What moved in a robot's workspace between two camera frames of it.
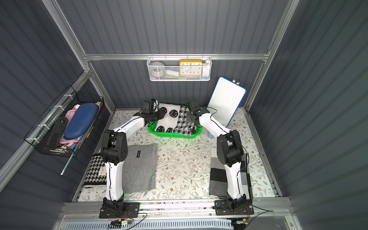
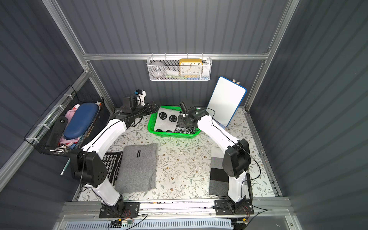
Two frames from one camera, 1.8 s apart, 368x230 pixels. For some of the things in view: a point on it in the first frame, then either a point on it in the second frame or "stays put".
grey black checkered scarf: x=218 y=184 stays put
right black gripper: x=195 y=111 → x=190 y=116
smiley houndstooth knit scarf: x=175 y=120 stays put
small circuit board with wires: x=118 y=224 stays put
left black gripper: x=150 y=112 → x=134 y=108
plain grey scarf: x=139 y=171 stays put
